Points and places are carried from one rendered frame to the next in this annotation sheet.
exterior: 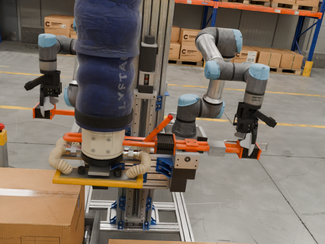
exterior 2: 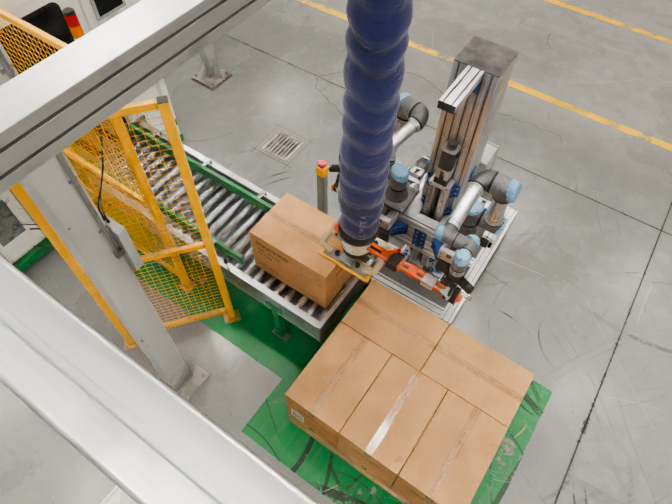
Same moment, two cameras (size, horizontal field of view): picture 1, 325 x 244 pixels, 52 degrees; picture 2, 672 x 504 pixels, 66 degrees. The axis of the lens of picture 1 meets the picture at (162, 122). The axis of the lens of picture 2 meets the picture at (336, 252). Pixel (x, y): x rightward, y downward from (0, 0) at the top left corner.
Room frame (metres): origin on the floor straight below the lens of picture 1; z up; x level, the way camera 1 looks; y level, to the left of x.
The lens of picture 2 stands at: (-0.17, -0.76, 3.64)
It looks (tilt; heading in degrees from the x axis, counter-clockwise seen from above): 56 degrees down; 40
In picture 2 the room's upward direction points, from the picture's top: 2 degrees clockwise
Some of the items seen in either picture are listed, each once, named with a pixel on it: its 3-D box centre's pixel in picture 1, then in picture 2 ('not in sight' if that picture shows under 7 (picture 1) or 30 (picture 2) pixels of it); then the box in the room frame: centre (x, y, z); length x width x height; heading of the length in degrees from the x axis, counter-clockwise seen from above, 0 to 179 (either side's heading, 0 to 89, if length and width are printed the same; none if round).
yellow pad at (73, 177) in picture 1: (99, 174); (347, 260); (1.13, 0.22, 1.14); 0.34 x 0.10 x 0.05; 95
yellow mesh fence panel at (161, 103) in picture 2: not in sight; (143, 252); (0.41, 1.19, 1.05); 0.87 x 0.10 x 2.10; 148
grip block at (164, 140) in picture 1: (164, 143); (395, 260); (1.24, -0.02, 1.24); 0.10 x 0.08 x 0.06; 5
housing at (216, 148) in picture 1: (215, 148); (428, 281); (1.26, -0.23, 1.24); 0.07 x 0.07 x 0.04; 5
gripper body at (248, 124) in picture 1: (247, 117); (452, 277); (1.28, -0.34, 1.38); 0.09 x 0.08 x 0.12; 95
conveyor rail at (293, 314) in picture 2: not in sight; (189, 246); (0.78, 1.40, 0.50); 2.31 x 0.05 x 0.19; 96
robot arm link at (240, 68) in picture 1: (244, 72); (466, 245); (1.38, -0.32, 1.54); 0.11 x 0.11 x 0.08; 8
